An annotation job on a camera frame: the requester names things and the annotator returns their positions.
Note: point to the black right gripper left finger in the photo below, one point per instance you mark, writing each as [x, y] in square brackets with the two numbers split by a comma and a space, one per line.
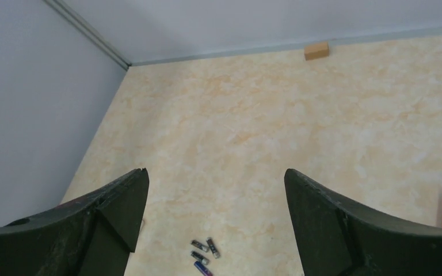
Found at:
[93, 234]

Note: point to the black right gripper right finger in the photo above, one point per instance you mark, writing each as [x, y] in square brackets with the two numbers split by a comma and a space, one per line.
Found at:
[336, 235]

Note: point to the purple AAA battery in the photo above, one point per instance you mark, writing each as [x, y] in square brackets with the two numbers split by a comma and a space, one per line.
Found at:
[203, 269]

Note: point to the black AAA battery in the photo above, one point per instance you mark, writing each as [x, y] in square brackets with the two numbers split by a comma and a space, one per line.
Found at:
[200, 258]
[212, 247]
[197, 244]

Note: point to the small wooden block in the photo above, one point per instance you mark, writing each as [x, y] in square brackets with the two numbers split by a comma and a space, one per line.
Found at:
[316, 51]

